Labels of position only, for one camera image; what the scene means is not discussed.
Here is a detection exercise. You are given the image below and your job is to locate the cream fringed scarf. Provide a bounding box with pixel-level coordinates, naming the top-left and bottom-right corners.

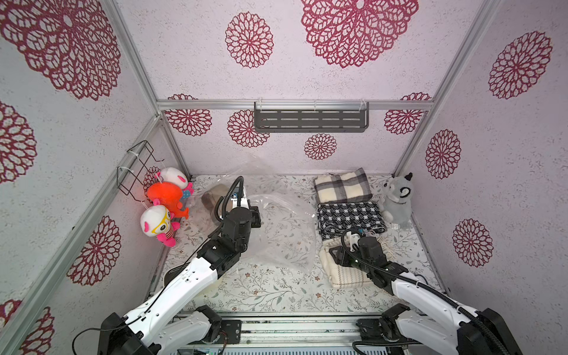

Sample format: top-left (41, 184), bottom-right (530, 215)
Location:
top-left (319, 238), bottom-right (373, 289)

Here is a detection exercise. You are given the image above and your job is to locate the brown beige scarf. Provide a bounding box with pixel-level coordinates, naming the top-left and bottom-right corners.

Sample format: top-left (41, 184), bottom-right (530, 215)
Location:
top-left (201, 183), bottom-right (229, 217)

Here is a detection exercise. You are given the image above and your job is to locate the black white houndstooth scarf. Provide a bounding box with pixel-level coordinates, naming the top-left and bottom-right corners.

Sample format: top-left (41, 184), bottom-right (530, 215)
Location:
top-left (317, 201), bottom-right (388, 241)

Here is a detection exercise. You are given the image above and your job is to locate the clear plastic vacuum bag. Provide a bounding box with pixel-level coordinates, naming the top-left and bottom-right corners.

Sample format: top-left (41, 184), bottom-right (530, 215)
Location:
top-left (188, 161), bottom-right (317, 273)

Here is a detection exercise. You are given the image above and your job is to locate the grey cream plaid scarf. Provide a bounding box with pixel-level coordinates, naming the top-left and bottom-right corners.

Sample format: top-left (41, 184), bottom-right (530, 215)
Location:
top-left (314, 168), bottom-right (373, 204)

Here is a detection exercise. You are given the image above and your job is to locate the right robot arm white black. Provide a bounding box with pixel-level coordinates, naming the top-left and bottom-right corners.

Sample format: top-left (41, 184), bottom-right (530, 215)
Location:
top-left (328, 229), bottom-right (522, 354)

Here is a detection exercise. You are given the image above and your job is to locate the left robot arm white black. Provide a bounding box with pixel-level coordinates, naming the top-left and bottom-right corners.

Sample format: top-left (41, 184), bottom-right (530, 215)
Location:
top-left (97, 206), bottom-right (261, 354)

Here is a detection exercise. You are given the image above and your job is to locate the grey plush toy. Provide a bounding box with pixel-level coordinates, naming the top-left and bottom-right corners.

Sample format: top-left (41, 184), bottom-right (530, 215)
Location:
top-left (379, 172), bottom-right (414, 229)

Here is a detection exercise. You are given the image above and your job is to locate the white plush with yellow glasses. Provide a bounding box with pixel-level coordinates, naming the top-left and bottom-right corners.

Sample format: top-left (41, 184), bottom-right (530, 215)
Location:
top-left (140, 205), bottom-right (180, 248)

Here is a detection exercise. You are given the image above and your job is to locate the red octopus plush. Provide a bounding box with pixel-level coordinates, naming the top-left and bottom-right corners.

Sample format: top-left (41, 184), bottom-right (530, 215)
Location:
top-left (146, 182), bottom-right (189, 219)

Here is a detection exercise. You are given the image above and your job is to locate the white pink plush top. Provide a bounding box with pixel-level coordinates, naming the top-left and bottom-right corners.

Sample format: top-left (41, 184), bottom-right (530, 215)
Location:
top-left (158, 167), bottom-right (193, 191)

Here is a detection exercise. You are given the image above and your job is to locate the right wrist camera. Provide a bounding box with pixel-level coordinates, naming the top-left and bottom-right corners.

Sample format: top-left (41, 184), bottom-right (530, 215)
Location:
top-left (342, 229), bottom-right (365, 252)

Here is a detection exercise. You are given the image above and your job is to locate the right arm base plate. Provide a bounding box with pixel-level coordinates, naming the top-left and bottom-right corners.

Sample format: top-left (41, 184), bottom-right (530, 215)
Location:
top-left (356, 317), bottom-right (400, 343)

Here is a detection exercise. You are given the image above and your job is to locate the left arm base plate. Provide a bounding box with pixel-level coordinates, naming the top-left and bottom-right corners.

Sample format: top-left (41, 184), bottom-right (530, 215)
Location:
top-left (194, 319), bottom-right (242, 346)

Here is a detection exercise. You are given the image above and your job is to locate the grey metal wall shelf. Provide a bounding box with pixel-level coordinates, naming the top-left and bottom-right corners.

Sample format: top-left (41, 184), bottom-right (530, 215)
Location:
top-left (253, 102), bottom-right (369, 133)

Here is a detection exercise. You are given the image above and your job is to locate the black wire basket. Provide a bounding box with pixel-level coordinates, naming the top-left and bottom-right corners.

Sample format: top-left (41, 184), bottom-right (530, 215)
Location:
top-left (115, 140), bottom-right (164, 203)

